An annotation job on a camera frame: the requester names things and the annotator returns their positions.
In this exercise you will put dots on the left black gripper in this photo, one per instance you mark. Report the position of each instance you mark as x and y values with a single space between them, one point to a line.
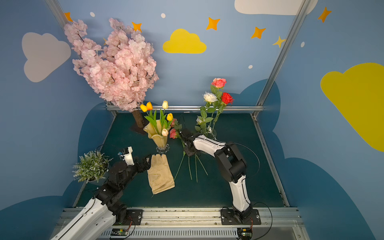
143 163

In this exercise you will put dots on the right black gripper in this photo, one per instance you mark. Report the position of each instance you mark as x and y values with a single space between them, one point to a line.
186 137

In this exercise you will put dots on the pale pink tulip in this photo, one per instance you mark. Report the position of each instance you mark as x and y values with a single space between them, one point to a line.
165 132

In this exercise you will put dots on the white tulip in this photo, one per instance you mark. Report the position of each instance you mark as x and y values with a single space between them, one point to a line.
163 115

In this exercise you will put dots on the orange yellow tulip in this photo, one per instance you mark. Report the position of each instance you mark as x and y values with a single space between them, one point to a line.
151 117

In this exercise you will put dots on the red rose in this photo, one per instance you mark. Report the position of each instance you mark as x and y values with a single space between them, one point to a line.
224 99

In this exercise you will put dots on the pink rose with stem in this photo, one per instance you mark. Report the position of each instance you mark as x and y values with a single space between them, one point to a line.
217 85

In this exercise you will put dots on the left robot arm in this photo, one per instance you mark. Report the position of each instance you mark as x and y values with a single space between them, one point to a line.
104 209

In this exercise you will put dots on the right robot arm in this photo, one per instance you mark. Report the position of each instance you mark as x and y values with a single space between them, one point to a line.
231 164

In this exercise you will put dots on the cream work glove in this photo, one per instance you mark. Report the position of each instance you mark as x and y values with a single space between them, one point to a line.
159 175

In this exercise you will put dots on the clear glass vase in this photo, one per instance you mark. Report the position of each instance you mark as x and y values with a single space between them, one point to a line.
210 133

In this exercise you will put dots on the yellow fluted glass vase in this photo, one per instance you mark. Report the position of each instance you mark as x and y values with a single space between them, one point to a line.
155 134

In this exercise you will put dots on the small potted green plant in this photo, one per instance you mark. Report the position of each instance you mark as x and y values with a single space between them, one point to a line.
93 168

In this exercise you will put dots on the left circuit board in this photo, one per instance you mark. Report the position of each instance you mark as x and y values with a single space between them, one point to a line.
119 233

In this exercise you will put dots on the circuit board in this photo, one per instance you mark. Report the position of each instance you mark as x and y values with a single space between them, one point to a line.
244 233
119 233

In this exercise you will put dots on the pink cherry blossom tree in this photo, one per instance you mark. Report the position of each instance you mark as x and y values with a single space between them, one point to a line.
122 70

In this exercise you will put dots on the right circuit board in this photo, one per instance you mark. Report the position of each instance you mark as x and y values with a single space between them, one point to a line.
244 233

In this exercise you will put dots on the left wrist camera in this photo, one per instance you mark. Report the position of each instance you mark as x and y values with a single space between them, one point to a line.
126 155

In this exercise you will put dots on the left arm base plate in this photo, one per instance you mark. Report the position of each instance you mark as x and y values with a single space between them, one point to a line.
134 215

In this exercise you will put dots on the aluminium back frame rail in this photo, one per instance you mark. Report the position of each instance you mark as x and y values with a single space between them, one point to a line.
197 108

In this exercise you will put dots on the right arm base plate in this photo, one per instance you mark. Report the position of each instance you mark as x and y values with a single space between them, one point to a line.
229 217

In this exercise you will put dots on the front aluminium rail base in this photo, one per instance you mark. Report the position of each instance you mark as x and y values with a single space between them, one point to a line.
205 223

